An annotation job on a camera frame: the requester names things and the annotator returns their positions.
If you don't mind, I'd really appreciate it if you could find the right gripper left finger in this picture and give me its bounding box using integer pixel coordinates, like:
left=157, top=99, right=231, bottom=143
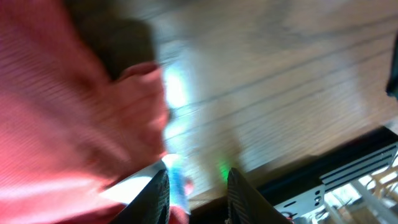
left=110, top=169, right=170, bottom=224

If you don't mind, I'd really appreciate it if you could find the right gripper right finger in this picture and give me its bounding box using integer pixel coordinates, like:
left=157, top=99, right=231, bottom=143
left=227, top=168, right=292, bottom=224

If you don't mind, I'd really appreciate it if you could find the red orange t-shirt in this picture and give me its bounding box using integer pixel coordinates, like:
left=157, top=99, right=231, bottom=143
left=0, top=0, right=195, bottom=224

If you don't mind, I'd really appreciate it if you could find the black garment with logo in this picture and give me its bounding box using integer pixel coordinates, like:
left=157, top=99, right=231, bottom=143
left=386, top=36, right=398, bottom=99

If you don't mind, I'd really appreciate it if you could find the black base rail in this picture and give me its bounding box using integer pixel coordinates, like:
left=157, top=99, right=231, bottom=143
left=190, top=126, right=397, bottom=223

